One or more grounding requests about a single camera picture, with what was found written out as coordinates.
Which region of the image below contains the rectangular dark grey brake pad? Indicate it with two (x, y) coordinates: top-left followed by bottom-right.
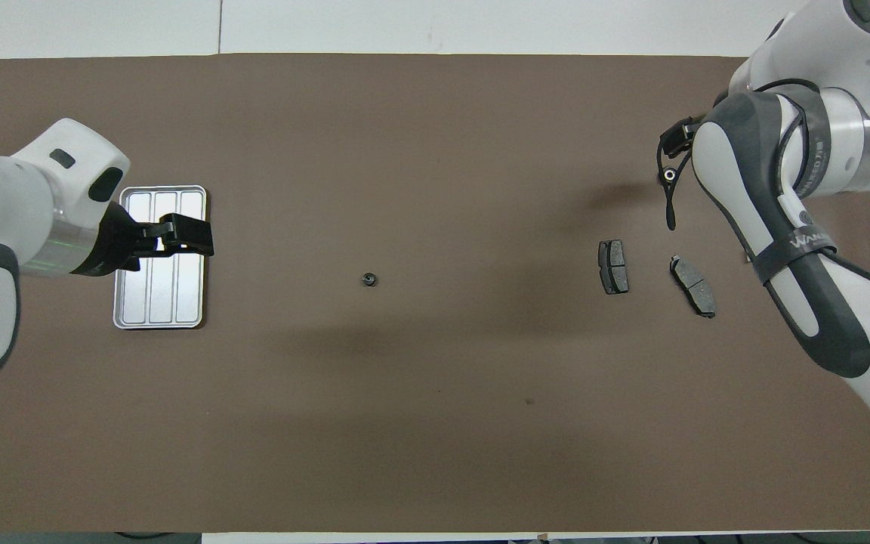
(597, 239), (630, 295)

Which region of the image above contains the elongated dark grey brake pad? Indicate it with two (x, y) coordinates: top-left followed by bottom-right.
(669, 255), (717, 319)

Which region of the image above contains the silver metal tray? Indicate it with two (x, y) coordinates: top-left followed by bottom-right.
(113, 185), (208, 331)

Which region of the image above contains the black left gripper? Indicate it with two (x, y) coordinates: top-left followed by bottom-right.
(71, 202), (215, 278)

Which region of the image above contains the brown table mat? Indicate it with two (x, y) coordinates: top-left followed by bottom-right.
(0, 53), (870, 533)

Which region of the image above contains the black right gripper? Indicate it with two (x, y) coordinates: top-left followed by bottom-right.
(659, 114), (705, 158)

